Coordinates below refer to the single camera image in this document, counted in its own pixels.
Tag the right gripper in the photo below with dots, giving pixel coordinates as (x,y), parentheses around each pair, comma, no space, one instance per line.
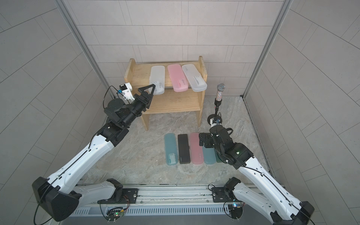
(202,137)

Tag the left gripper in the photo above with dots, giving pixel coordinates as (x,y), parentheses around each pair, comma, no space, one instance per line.
(146,98)

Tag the pink pencil case shelf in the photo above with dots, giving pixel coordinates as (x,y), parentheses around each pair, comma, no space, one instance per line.
(177,77)
(196,150)

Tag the black pencil case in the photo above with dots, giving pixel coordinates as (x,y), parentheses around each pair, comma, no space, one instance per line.
(184,150)

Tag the blue-grey pencil case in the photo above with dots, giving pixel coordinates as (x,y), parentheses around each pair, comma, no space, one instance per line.
(209,156)

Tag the white translucent pencil case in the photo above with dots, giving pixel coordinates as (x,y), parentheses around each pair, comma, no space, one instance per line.
(157,77)

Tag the dark green pencil case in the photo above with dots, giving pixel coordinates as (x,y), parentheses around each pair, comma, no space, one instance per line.
(218,159)

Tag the light teal pencil case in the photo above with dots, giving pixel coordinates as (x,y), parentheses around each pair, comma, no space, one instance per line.
(171,149)

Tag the pink pencil case top shelf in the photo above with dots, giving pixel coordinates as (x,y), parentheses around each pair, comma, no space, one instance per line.
(177,77)

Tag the frosted white pencil case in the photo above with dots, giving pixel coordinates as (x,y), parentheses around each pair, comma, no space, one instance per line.
(195,79)

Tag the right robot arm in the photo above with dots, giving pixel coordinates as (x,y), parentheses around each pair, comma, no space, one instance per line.
(243,159)

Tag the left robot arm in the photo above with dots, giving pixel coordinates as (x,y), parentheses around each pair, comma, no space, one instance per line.
(120,117)

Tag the wooden two-tier shelf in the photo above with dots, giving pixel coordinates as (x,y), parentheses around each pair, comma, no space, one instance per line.
(169,102)

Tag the glitter microphone on stand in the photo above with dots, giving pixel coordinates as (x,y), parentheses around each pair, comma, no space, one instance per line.
(217,102)

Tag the right circuit board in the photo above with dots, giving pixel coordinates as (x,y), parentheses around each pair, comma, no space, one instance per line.
(235,211)

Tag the circuit board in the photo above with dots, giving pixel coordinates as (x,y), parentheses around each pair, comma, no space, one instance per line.
(235,211)
(114,214)

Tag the left circuit board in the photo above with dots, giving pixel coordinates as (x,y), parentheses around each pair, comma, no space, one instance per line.
(114,214)

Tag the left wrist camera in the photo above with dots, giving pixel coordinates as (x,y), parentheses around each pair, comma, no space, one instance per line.
(126,91)

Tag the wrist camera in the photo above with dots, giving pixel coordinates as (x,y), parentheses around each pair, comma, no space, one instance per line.
(126,91)
(215,121)

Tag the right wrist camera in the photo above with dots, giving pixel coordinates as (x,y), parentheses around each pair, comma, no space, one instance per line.
(215,121)

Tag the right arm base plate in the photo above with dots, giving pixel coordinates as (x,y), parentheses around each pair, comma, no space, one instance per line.
(219,195)

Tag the aluminium mounting rail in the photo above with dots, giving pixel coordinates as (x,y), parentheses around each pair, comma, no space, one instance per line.
(174,194)

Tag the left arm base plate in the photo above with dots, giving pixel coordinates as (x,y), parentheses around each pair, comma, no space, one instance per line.
(129,196)

